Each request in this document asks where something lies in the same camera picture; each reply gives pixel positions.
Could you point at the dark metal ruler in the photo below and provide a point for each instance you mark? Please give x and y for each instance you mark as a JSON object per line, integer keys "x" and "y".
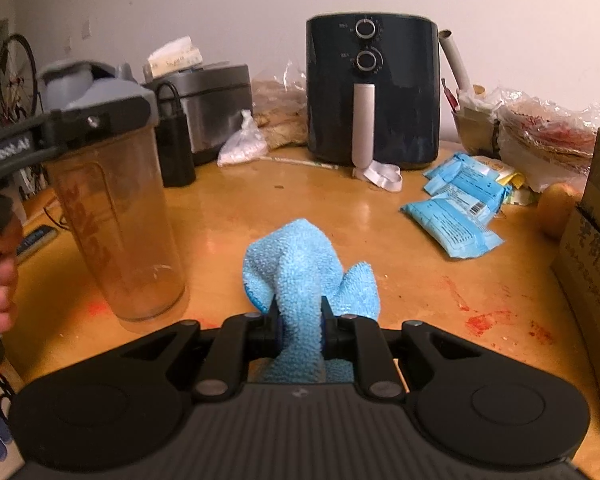
{"x": 35, "y": 242}

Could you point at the black portable air pump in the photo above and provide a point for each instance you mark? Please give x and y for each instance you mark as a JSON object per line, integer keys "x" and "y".
{"x": 177, "y": 150}

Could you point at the clear bag of red food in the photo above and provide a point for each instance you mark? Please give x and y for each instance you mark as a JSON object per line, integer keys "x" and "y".
{"x": 550, "y": 135}

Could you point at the clear bag of dried food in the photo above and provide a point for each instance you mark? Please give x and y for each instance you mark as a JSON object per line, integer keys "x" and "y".
{"x": 280, "y": 115}

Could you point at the bicycle wheel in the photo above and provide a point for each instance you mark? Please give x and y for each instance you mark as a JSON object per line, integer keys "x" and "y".
{"x": 27, "y": 60}

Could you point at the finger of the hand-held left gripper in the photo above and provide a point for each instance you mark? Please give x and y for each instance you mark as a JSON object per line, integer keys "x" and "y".
{"x": 100, "y": 122}

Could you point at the person's left hand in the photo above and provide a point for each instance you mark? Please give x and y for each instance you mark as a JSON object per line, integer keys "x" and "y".
{"x": 0, "y": 280}

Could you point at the black air fryer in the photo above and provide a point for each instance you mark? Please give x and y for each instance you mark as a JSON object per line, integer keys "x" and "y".
{"x": 395, "y": 110}

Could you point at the round yellow fruit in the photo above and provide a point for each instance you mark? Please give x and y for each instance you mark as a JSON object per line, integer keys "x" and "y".
{"x": 557, "y": 210}

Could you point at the white cardboard tube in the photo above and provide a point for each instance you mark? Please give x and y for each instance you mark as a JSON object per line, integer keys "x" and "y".
{"x": 455, "y": 60}

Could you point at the large taped cardboard box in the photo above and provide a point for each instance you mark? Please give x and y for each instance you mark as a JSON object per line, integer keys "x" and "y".
{"x": 595, "y": 270}

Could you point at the blue microfiber cloth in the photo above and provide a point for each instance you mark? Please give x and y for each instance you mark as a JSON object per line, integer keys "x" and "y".
{"x": 305, "y": 270}

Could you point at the tissue box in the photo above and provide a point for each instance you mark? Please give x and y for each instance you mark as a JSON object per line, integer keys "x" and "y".
{"x": 175, "y": 57}

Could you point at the blue packet with barcode label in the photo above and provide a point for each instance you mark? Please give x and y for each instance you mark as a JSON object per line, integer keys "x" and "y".
{"x": 475, "y": 192}

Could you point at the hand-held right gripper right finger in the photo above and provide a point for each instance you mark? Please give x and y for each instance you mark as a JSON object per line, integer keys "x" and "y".
{"x": 375, "y": 355}

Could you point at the clear shaker bottle grey lid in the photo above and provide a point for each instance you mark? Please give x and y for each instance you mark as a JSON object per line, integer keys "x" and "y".
{"x": 120, "y": 235}

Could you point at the yellow green packets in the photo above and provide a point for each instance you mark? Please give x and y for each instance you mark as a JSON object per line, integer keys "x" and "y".
{"x": 517, "y": 185}

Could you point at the small bag of white pellets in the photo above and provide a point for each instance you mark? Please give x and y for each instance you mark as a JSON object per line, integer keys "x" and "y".
{"x": 242, "y": 145}

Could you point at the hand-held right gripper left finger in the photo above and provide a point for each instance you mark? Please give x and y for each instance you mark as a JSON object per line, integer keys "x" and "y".
{"x": 225, "y": 350}

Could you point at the blue snack packet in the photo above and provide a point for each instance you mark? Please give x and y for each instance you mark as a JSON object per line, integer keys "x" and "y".
{"x": 455, "y": 230}
{"x": 455, "y": 165}

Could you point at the grey rice cooker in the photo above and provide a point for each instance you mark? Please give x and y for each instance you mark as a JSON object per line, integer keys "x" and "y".
{"x": 215, "y": 110}

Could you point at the yellowish plastic cup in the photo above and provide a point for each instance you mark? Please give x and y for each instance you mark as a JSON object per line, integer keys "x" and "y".
{"x": 472, "y": 130}

